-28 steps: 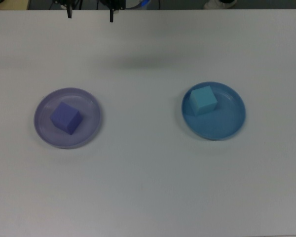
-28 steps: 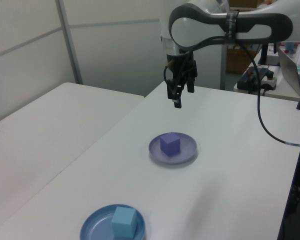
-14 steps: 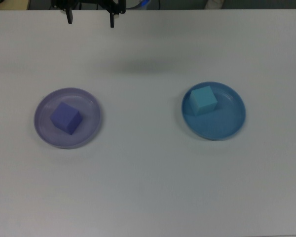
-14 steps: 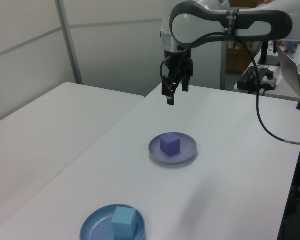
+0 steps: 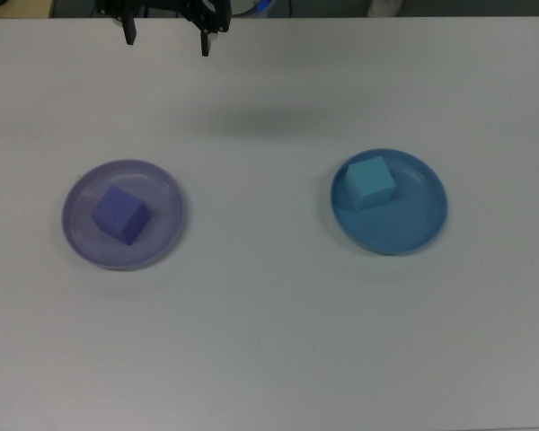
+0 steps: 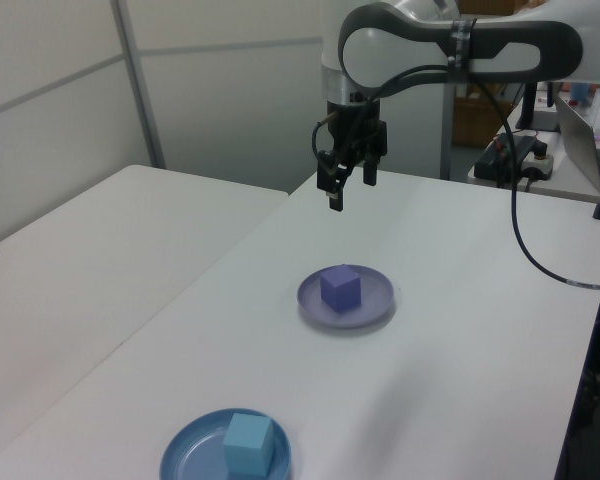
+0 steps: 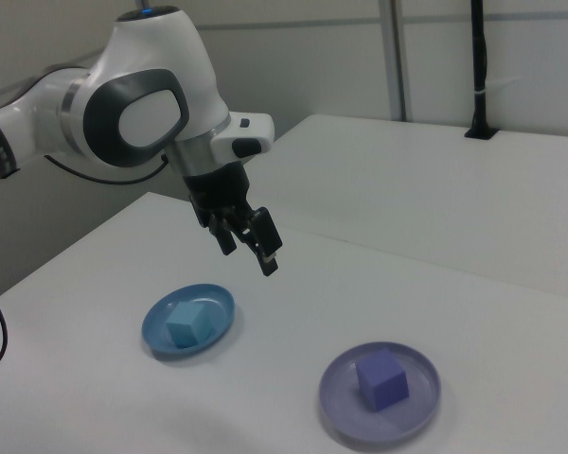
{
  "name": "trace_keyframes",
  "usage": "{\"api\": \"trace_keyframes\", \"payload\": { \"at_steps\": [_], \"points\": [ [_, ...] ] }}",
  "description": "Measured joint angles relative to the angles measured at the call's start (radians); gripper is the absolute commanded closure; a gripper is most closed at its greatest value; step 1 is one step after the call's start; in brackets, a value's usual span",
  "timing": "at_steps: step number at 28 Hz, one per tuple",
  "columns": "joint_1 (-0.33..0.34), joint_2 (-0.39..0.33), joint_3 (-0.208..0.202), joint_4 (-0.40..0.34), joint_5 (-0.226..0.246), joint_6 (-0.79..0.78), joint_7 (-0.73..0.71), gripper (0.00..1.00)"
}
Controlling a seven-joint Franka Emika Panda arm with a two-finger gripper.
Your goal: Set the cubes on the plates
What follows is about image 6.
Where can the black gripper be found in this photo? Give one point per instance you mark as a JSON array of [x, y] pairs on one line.
[[352, 130]]

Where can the purple foam cube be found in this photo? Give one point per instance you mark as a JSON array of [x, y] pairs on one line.
[[340, 290]]

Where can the cyan foam cube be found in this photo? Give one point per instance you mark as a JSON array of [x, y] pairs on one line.
[[247, 445]]

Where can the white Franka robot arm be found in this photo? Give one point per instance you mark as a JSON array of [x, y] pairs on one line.
[[380, 45]]

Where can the low cardboard box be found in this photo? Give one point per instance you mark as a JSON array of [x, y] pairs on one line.
[[472, 125]]

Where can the purple plate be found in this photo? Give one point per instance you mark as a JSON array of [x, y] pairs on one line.
[[376, 300]]

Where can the black control box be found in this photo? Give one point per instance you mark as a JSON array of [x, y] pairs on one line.
[[490, 160]]

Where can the emergency stop button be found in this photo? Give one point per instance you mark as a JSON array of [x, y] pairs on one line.
[[539, 160]]

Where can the black monitor stand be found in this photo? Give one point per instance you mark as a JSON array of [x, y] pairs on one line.
[[529, 105]]

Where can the grey laptop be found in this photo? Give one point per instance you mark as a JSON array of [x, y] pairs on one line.
[[577, 140]]

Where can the blue cup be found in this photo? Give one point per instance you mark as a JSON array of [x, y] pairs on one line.
[[580, 92]]

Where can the blue plate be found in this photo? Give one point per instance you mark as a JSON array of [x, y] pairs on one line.
[[190, 450]]

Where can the grey partition post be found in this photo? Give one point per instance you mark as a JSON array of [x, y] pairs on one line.
[[447, 130], [140, 85]]

